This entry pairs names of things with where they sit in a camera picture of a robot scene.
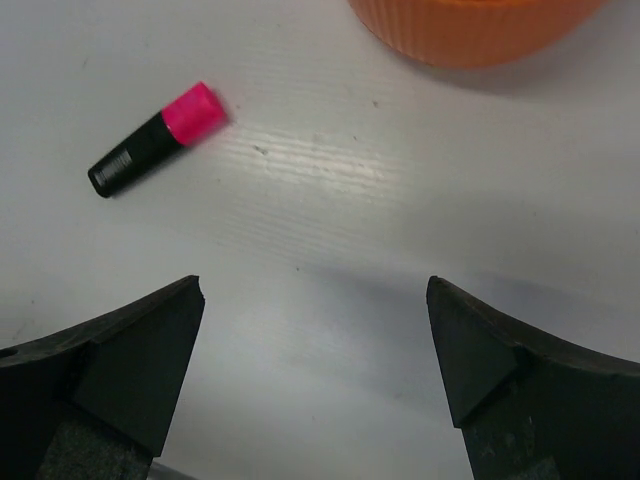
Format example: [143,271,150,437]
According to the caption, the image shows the orange round compartment organizer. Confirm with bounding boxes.
[349,0,605,69]

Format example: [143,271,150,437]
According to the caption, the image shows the pink black highlighter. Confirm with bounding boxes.
[88,82,229,198]

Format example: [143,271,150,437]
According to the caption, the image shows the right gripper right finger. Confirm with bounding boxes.
[426,276,639,479]

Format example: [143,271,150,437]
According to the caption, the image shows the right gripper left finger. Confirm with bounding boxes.
[1,275,205,479]

